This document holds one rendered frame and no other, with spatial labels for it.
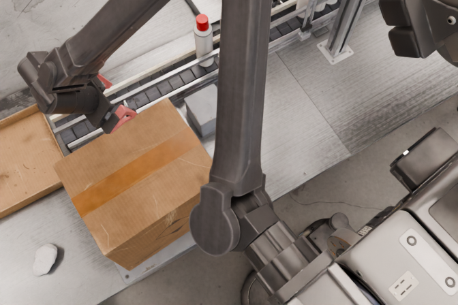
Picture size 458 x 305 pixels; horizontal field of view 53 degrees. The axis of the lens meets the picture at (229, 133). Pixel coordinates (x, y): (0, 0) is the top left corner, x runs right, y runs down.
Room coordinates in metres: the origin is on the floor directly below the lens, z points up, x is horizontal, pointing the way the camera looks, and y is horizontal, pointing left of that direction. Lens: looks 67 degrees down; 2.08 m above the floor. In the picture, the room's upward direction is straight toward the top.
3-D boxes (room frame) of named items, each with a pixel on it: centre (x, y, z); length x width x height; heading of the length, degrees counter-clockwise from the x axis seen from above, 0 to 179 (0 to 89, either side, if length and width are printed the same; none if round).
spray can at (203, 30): (0.76, 0.07, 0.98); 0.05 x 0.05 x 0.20
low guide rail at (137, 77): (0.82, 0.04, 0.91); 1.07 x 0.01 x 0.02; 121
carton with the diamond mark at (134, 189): (0.32, 0.20, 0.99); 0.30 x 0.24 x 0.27; 125
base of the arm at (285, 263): (0.09, -0.07, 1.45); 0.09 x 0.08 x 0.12; 129
